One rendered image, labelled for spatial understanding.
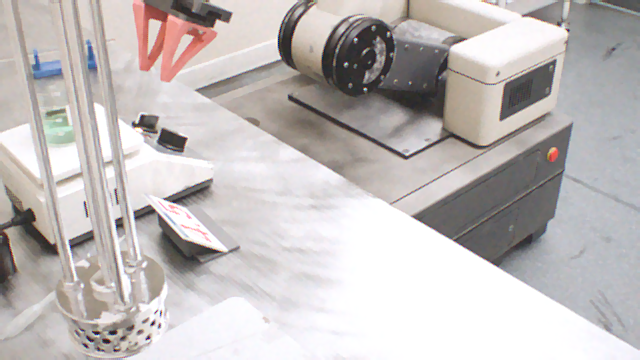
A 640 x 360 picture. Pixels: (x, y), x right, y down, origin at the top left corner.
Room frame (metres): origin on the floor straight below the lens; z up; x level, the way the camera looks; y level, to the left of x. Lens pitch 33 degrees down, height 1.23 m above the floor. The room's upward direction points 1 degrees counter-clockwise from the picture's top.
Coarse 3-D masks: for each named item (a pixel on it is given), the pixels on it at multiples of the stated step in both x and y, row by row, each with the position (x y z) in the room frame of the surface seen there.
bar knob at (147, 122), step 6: (138, 114) 0.77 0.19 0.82; (144, 114) 0.78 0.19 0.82; (150, 114) 0.78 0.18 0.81; (156, 114) 0.80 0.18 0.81; (138, 120) 0.77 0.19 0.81; (144, 120) 0.77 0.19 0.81; (150, 120) 0.78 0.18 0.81; (156, 120) 0.79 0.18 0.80; (138, 126) 0.77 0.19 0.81; (144, 126) 0.77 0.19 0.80; (150, 126) 0.78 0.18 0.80; (156, 126) 0.79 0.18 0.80; (150, 132) 0.77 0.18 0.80; (156, 132) 0.77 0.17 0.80
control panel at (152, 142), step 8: (128, 120) 0.79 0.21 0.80; (160, 128) 0.81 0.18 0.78; (144, 136) 0.74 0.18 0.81; (152, 136) 0.76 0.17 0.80; (152, 144) 0.72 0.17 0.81; (160, 152) 0.70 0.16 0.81; (168, 152) 0.71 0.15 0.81; (176, 152) 0.72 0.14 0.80; (184, 152) 0.73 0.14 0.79; (192, 152) 0.75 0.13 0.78; (208, 160) 0.74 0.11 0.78
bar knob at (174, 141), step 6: (162, 132) 0.74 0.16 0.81; (168, 132) 0.74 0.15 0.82; (174, 132) 0.74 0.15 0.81; (162, 138) 0.74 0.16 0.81; (168, 138) 0.74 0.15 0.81; (174, 138) 0.74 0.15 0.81; (180, 138) 0.74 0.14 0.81; (186, 138) 0.74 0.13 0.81; (162, 144) 0.73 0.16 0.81; (168, 144) 0.73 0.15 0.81; (174, 144) 0.73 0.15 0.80; (180, 144) 0.73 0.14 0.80; (186, 144) 0.74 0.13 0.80; (174, 150) 0.72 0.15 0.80; (180, 150) 0.73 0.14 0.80
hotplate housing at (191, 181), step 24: (144, 144) 0.71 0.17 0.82; (0, 168) 0.69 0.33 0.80; (144, 168) 0.67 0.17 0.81; (168, 168) 0.69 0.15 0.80; (192, 168) 0.71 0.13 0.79; (24, 192) 0.64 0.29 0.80; (72, 192) 0.62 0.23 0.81; (144, 192) 0.67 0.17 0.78; (168, 192) 0.69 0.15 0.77; (24, 216) 0.62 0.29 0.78; (48, 216) 0.61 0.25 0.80; (72, 216) 0.62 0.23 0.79; (120, 216) 0.65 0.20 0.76; (48, 240) 0.61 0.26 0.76; (72, 240) 0.62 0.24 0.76
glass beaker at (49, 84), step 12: (36, 72) 0.71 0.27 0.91; (48, 72) 0.71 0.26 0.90; (60, 72) 0.72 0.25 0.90; (36, 84) 0.67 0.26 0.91; (48, 84) 0.67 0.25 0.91; (60, 84) 0.67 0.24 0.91; (48, 96) 0.67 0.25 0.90; (60, 96) 0.67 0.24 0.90; (48, 108) 0.67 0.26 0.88; (60, 108) 0.67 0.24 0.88; (48, 120) 0.67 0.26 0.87; (60, 120) 0.67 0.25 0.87; (48, 132) 0.67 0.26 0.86; (60, 132) 0.67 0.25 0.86; (72, 132) 0.67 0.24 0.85; (48, 144) 0.67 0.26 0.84; (60, 144) 0.67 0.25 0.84; (72, 144) 0.67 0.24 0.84
